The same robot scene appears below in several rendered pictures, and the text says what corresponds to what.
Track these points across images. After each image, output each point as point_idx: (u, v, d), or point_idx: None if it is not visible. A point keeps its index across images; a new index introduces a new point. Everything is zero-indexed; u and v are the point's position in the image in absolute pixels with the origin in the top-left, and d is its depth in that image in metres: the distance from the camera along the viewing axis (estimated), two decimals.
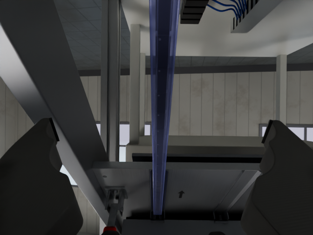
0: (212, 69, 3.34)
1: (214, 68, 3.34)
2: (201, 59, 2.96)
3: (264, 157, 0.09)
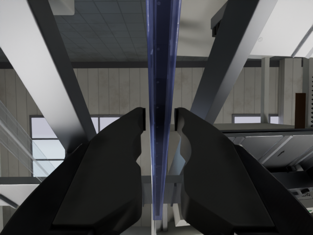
0: (191, 64, 3.58)
1: (192, 63, 3.58)
2: None
3: (182, 144, 0.10)
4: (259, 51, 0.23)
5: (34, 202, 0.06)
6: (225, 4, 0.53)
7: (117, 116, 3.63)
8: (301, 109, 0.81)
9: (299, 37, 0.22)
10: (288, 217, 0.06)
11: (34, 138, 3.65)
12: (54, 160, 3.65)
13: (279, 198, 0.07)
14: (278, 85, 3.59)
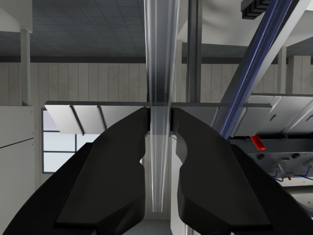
0: None
1: (201, 59, 3.62)
2: None
3: (178, 144, 0.10)
4: (312, 6, 0.29)
5: (39, 200, 0.06)
6: None
7: None
8: None
9: None
10: (284, 214, 0.06)
11: (45, 130, 3.75)
12: (64, 152, 3.74)
13: (275, 196, 0.07)
14: (287, 82, 3.61)
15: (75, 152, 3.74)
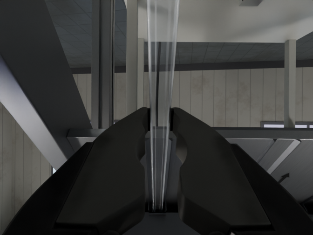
0: (213, 66, 3.29)
1: (214, 65, 3.28)
2: (201, 55, 2.91)
3: (178, 144, 0.10)
4: None
5: (39, 200, 0.06)
6: None
7: None
8: None
9: None
10: (284, 214, 0.06)
11: None
12: None
13: (275, 196, 0.07)
14: None
15: None
